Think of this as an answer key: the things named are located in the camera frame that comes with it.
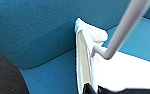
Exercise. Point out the blue sofa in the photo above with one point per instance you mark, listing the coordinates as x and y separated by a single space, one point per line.
31 33

